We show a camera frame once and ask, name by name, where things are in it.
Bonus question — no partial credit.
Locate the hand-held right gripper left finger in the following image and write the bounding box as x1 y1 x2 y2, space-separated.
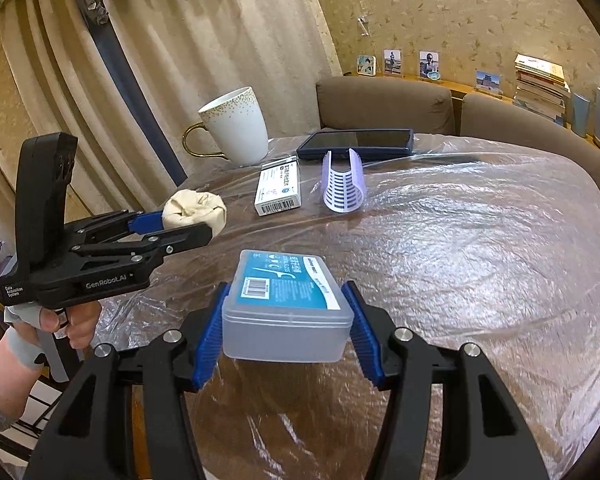
22 281 232 480

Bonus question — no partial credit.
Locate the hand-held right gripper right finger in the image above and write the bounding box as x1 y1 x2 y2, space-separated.
341 280 551 480

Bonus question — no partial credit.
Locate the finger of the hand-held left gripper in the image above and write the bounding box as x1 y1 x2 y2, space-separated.
64 211 166 247
70 223 214 273

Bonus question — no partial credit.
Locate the beige paper ball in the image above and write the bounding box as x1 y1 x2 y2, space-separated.
161 188 228 235

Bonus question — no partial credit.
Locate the clear plastic box blue label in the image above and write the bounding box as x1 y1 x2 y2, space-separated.
221 249 356 363

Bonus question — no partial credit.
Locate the person's left forearm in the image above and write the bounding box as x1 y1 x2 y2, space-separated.
0 330 46 433

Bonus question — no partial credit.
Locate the person's left hand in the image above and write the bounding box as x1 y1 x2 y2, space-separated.
6 301 104 368

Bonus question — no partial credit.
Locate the small white cardboard box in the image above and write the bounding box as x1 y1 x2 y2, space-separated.
254 156 302 217

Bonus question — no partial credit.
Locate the purple slotted curved sheet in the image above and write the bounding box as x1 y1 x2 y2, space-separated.
320 147 368 214

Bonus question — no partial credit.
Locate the beige curtain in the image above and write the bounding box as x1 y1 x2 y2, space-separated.
0 0 343 261

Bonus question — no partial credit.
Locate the dark blue smartphone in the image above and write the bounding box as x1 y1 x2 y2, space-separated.
296 128 415 162

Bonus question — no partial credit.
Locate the brown fabric armchair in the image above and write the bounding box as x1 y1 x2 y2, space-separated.
460 92 600 201
316 76 456 136

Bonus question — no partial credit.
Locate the stack of books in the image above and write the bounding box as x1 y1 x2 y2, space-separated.
512 53 571 123

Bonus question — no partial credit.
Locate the white mug gold handle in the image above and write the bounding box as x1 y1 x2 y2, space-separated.
181 86 271 167

